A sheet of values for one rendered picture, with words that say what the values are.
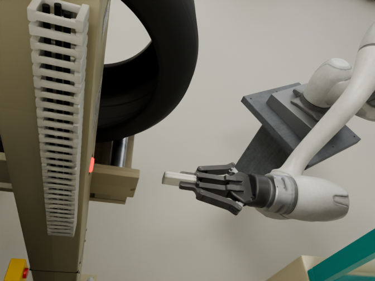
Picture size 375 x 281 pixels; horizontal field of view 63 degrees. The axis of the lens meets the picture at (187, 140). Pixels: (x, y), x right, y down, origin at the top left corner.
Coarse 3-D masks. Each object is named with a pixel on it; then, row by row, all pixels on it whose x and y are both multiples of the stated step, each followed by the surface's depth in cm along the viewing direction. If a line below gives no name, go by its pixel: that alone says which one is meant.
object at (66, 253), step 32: (0, 0) 31; (64, 0) 32; (96, 0) 32; (0, 32) 34; (96, 32) 35; (0, 64) 37; (32, 64) 37; (96, 64) 38; (0, 96) 40; (32, 96) 41; (96, 96) 46; (0, 128) 45; (32, 128) 45; (96, 128) 60; (32, 160) 50; (32, 192) 57; (32, 224) 67; (32, 256) 79; (64, 256) 80
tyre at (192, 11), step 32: (128, 0) 53; (160, 0) 54; (192, 0) 64; (160, 32) 58; (192, 32) 62; (128, 64) 94; (160, 64) 63; (192, 64) 67; (128, 96) 95; (160, 96) 70; (128, 128) 77
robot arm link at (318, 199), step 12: (300, 180) 71; (312, 180) 71; (324, 180) 73; (300, 192) 69; (312, 192) 69; (324, 192) 69; (336, 192) 71; (300, 204) 68; (312, 204) 68; (324, 204) 69; (336, 204) 70; (348, 204) 72; (288, 216) 77; (300, 216) 70; (312, 216) 70; (324, 216) 70; (336, 216) 71
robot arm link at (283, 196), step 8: (272, 176) 70; (280, 176) 70; (288, 176) 71; (272, 184) 69; (280, 184) 69; (288, 184) 69; (272, 192) 68; (280, 192) 67; (288, 192) 68; (296, 192) 68; (272, 200) 68; (280, 200) 67; (288, 200) 68; (296, 200) 68; (264, 208) 71; (272, 208) 69; (280, 208) 69; (288, 208) 69
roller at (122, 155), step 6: (126, 138) 89; (114, 144) 86; (120, 144) 86; (126, 144) 88; (114, 150) 84; (120, 150) 84; (126, 150) 87; (114, 156) 83; (120, 156) 83; (108, 162) 82; (114, 162) 81; (120, 162) 82
